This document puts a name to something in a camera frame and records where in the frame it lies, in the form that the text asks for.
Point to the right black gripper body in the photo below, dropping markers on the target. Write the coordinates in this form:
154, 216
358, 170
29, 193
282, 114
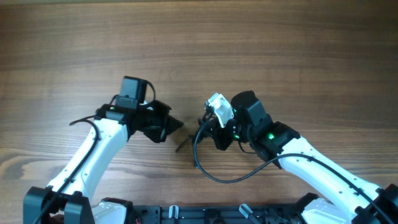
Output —
226, 135

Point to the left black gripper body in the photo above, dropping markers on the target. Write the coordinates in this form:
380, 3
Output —
155, 122

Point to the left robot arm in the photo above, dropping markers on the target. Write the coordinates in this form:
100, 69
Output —
67, 197

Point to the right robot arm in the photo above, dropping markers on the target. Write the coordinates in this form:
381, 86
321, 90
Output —
341, 196

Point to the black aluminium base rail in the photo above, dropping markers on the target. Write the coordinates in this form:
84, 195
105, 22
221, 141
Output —
266, 214

